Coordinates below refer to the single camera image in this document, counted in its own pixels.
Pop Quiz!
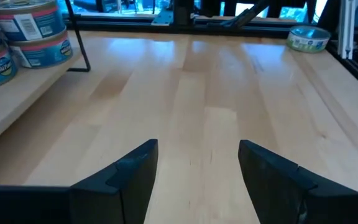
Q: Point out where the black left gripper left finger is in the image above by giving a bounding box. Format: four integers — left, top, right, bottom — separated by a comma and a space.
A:
0, 138, 159, 224

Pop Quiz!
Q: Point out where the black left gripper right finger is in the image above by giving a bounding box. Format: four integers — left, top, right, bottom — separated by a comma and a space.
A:
238, 139, 358, 224

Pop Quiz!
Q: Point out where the green white tuna can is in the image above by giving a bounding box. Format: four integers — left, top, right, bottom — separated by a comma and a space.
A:
286, 25, 333, 54

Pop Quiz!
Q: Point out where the black table edge rail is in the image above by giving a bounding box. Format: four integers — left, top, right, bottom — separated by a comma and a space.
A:
63, 14, 292, 40
326, 39, 358, 98

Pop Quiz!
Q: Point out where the silver aluminium frame post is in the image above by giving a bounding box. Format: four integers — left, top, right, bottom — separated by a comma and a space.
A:
336, 0, 357, 60

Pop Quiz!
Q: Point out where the metal corner bracket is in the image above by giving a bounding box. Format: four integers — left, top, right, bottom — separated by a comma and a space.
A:
150, 7, 175, 27

